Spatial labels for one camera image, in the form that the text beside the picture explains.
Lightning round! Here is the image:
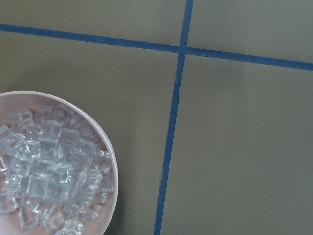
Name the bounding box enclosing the pink bowl of ice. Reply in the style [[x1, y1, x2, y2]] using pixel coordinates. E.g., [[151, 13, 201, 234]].
[[0, 91, 118, 235]]

